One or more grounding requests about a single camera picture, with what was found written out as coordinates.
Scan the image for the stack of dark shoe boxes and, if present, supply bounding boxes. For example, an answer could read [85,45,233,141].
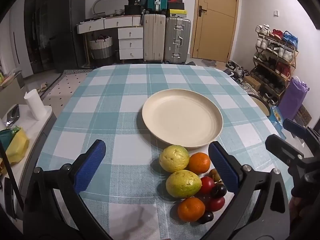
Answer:
[168,0,185,10]

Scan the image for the dark glass cabinet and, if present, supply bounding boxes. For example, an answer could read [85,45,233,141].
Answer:
[24,0,58,75]

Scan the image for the yellow plastic bag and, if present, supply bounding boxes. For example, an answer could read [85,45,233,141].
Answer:
[5,127,30,165]

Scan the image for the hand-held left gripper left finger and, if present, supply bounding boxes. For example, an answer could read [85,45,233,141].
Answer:
[22,139,113,240]

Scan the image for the white dressing table with drawers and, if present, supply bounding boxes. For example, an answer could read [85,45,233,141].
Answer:
[76,15,145,61]

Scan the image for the small cardboard box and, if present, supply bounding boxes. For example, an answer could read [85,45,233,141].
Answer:
[244,76,262,90]

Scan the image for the white side table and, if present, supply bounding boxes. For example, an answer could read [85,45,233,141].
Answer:
[0,104,57,205]

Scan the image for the woven laundry basket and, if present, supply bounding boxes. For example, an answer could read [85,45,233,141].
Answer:
[89,36,113,60]

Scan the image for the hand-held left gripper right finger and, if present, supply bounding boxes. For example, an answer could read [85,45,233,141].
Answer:
[200,141,291,240]

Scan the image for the rows of assorted shoes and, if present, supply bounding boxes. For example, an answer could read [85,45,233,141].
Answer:
[251,24,298,104]

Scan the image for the green packet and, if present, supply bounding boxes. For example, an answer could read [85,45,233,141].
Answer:
[0,127,20,151]

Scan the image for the silver foil bag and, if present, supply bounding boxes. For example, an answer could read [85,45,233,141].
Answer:
[4,105,20,128]

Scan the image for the blue packet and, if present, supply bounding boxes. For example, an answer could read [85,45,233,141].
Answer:
[271,106,287,140]

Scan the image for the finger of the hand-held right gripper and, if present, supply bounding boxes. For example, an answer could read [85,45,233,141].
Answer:
[283,119,320,146]
[265,134,320,173]

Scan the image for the yellow-green guava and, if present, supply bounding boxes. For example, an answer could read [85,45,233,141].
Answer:
[159,145,190,173]
[166,170,202,198]

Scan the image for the yellow and black box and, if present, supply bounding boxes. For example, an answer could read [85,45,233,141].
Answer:
[169,9,187,18]

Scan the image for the beige suitcase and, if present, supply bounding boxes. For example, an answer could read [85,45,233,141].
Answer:
[143,14,166,62]

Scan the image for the yellow wooden door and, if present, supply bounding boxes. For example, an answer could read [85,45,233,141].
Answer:
[191,0,239,63]

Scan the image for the dark grey refrigerator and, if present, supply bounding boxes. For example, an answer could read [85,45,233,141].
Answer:
[47,0,87,73]

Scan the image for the teal checked tablecloth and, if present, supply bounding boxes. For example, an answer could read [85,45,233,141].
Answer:
[24,64,295,240]

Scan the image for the orange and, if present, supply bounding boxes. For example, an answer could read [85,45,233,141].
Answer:
[177,197,206,222]
[187,152,211,175]

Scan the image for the metal shoe rack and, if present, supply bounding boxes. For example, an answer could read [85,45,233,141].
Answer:
[250,25,300,105]

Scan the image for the oval white-framed mirror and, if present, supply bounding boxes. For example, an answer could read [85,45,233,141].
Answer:
[93,0,128,16]

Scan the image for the pile of sneakers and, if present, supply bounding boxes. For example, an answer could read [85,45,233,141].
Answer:
[225,61,250,85]

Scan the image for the silver suitcase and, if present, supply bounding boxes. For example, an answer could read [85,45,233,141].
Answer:
[164,17,191,64]

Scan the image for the white paper towel roll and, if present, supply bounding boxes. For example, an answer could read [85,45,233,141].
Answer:
[24,89,45,120]

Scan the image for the purple bag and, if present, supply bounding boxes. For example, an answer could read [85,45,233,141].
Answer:
[278,76,310,120]

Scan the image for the round yellow stool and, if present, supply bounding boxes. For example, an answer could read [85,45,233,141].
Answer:
[247,94,272,117]

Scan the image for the cream round plate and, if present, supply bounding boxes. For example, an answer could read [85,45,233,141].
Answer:
[142,89,223,148]

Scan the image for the dotted floor rug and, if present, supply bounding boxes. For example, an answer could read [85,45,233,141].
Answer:
[41,69,95,113]

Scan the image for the small brown fruit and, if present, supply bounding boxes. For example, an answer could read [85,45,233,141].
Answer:
[209,169,222,182]

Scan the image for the dark purple plum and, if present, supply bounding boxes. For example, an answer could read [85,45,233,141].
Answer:
[199,212,215,225]
[210,183,227,198]

